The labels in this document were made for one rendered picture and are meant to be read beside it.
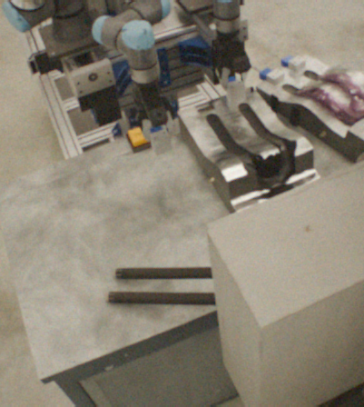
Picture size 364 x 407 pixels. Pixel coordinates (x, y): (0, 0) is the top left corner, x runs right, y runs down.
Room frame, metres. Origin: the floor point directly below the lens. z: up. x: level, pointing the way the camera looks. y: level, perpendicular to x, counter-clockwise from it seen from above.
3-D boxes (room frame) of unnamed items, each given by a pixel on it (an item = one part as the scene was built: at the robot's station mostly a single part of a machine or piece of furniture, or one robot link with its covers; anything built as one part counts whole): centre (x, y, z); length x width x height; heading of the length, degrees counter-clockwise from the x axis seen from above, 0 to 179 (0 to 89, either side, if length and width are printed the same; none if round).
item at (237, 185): (1.11, -0.22, 0.87); 0.50 x 0.26 x 0.14; 14
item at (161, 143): (1.20, 0.04, 0.93); 0.13 x 0.05 x 0.05; 14
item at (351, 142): (1.28, -0.54, 0.86); 0.50 x 0.26 x 0.11; 32
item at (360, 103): (1.28, -0.53, 0.90); 0.26 x 0.18 x 0.08; 32
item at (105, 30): (1.27, 0.09, 1.25); 0.11 x 0.11 x 0.08; 39
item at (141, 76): (1.18, 0.04, 1.17); 0.08 x 0.08 x 0.05
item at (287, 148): (1.13, -0.22, 0.92); 0.35 x 0.16 x 0.09; 14
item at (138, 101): (1.18, 0.04, 1.09); 0.09 x 0.08 x 0.12; 14
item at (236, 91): (1.39, -0.21, 0.91); 0.13 x 0.05 x 0.05; 14
